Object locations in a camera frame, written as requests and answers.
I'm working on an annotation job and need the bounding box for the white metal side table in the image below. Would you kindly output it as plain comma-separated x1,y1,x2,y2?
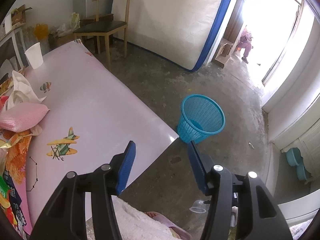
1,23,26,71

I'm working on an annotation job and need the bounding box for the green potato chip bag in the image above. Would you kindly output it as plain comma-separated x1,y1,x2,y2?
0,177,18,230

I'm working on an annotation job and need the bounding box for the pink patterned bag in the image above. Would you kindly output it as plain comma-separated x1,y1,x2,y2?
1,102,49,133

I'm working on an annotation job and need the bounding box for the blue plastic waste basket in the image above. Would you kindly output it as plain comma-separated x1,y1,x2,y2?
177,94,226,144

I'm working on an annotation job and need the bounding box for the white paper cup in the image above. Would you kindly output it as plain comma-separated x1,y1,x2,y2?
24,42,43,69

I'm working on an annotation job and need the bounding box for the white mattress blue edge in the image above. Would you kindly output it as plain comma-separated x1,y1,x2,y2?
127,0,232,72

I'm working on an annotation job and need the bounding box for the orange pink chip bag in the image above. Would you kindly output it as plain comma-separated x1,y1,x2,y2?
1,125,42,185

